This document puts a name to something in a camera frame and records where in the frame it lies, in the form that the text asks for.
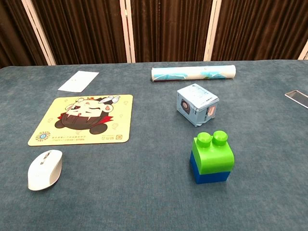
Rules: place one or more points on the white computer mouse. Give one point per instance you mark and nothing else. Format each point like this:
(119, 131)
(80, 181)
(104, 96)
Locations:
(44, 172)

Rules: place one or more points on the yellow cartoon mouse pad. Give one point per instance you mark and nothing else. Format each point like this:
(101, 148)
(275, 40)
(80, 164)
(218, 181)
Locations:
(81, 120)

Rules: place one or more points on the light blue cardboard box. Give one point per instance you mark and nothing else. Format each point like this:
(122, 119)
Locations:
(196, 103)

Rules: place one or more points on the rolled white blue poster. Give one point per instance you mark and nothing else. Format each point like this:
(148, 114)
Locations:
(192, 73)

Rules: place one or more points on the green toy building block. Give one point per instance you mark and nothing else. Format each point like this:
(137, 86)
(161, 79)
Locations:
(213, 155)

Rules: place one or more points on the blue toy building block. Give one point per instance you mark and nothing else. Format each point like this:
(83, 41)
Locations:
(207, 177)

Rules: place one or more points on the white paper card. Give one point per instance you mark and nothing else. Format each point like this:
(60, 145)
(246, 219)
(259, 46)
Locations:
(78, 81)

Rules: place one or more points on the clear plastic flat case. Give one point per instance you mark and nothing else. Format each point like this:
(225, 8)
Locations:
(298, 97)

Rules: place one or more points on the white folding screen frame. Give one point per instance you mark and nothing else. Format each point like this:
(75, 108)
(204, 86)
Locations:
(127, 31)

